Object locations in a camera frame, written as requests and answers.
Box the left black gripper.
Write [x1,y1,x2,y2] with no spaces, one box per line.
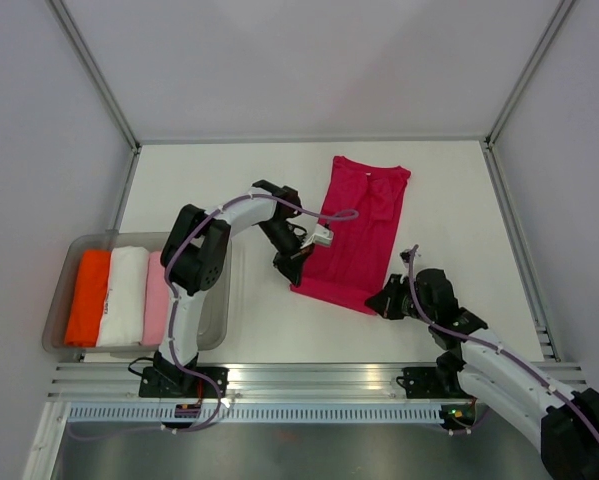
[257,218,314,288]

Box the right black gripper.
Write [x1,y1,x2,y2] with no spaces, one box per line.
[364,273,434,324]

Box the magenta t shirt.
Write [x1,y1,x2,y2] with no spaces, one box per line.
[290,156,411,315]

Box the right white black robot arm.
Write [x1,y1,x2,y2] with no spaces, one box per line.
[365,268,599,479]

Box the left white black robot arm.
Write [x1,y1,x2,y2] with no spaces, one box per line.
[153,180,314,396]

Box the pink rolled t shirt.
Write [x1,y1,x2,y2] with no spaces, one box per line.
[141,252,169,346]

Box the clear plastic bin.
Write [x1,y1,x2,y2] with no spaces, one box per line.
[42,230,232,361]

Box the white rolled t shirt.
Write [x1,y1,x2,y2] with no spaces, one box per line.
[96,246,149,347]

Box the orange rolled t shirt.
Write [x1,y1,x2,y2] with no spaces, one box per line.
[64,250,111,348]

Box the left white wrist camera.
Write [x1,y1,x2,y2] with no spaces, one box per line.
[303,224,334,248]

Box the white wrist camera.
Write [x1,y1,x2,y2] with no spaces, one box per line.
[303,224,334,248]
[400,249,417,264]

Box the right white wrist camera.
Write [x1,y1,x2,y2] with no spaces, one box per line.
[400,249,417,264]

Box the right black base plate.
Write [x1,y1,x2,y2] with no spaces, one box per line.
[395,366,471,400]

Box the aluminium mounting rail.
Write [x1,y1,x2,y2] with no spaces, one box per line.
[48,362,593,401]

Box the left aluminium frame post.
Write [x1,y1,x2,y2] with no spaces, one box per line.
[46,0,141,153]

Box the aluminium frame post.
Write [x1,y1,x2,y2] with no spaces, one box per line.
[46,0,141,153]
[484,0,578,149]

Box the white slotted cable duct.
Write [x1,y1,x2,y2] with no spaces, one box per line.
[69,403,443,424]

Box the right aluminium frame post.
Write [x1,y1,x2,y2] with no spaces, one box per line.
[484,0,578,149]

